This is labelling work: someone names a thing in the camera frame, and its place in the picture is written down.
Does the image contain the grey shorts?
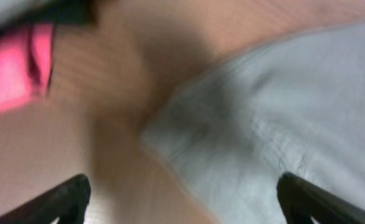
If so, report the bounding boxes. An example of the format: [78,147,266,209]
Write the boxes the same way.
[143,22,365,223]

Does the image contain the red folded garment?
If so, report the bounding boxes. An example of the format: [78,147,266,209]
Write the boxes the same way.
[0,24,54,113]

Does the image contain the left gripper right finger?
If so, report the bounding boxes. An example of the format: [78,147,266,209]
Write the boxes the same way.
[277,172,365,224]

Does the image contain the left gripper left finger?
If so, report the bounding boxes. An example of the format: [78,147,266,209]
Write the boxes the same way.
[0,174,91,224]

